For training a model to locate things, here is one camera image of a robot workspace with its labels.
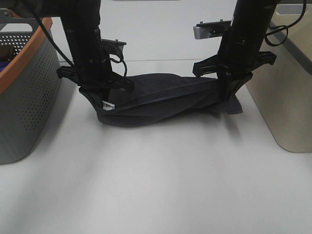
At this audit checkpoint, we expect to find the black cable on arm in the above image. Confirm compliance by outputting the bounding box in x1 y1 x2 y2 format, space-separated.
30 7 74 68
265 0 307 47

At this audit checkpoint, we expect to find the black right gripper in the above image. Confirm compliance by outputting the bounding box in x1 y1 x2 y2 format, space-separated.
193 26 276 101

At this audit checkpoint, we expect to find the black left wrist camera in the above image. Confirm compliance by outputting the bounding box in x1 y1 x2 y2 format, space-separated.
101 39 127 60

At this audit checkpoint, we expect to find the beige basket grey rim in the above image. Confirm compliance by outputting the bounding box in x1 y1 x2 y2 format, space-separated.
246 1 312 153

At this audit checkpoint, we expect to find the blue cloth in basket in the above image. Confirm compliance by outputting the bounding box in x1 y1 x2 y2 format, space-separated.
0 60 10 72

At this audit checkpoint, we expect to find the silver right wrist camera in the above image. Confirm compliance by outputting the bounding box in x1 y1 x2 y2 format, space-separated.
193 20 232 39

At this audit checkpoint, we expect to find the grey perforated basket orange rim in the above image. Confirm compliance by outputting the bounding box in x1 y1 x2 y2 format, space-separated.
0 8 61 164

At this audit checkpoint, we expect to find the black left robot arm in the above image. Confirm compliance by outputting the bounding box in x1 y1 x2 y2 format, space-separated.
0 0 134 112

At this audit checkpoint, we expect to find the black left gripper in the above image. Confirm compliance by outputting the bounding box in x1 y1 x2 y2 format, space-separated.
57 29 135 112

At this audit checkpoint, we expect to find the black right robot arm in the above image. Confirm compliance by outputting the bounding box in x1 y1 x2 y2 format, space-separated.
193 0 278 101

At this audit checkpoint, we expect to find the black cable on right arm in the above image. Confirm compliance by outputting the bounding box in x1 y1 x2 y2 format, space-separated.
265 0 307 47

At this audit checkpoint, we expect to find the dark navy towel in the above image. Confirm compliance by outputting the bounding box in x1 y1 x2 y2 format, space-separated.
96 72 244 128

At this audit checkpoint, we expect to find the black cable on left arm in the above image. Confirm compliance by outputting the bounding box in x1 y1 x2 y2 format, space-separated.
30 7 74 68

